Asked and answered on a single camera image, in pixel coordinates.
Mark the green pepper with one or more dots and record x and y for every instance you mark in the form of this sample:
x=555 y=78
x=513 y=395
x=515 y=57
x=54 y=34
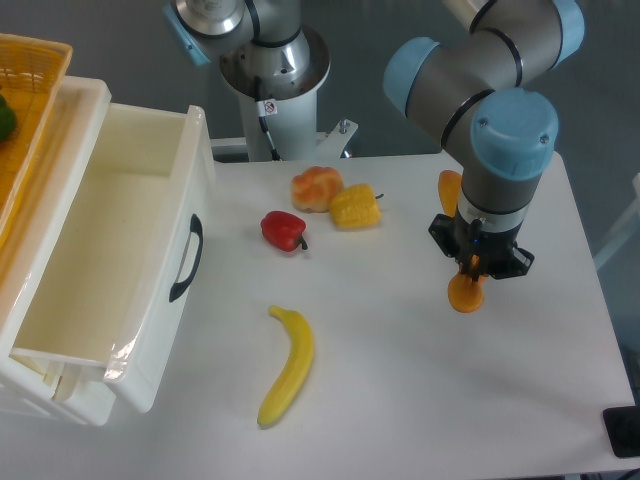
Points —
x=8 y=119

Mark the white drawer cabinet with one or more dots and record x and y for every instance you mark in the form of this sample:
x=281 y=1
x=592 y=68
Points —
x=55 y=390

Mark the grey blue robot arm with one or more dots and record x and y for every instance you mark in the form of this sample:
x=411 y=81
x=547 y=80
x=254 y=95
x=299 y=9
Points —
x=470 y=99

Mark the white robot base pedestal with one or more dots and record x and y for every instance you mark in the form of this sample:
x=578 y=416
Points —
x=277 y=90

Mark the red bell pepper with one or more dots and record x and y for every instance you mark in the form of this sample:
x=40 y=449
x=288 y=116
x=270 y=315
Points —
x=284 y=231

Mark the yellow bell pepper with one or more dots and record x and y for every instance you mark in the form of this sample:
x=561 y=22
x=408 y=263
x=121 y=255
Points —
x=355 y=207

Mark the white frame at right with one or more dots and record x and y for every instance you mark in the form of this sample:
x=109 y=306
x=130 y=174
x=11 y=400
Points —
x=621 y=231

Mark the open white upper drawer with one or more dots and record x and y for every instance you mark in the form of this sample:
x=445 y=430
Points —
x=102 y=303

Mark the yellow plastic basket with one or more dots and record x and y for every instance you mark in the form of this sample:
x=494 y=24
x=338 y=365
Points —
x=32 y=71

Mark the round orange bread bun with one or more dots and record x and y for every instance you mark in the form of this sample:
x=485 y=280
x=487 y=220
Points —
x=313 y=189

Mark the yellow banana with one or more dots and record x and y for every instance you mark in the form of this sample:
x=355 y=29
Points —
x=296 y=368

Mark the black drawer handle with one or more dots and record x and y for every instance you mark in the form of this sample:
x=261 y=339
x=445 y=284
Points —
x=190 y=261

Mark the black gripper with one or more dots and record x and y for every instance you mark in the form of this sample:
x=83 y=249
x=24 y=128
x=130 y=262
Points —
x=478 y=252

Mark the black device at edge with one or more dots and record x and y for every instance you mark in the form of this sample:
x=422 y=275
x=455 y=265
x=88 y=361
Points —
x=622 y=427

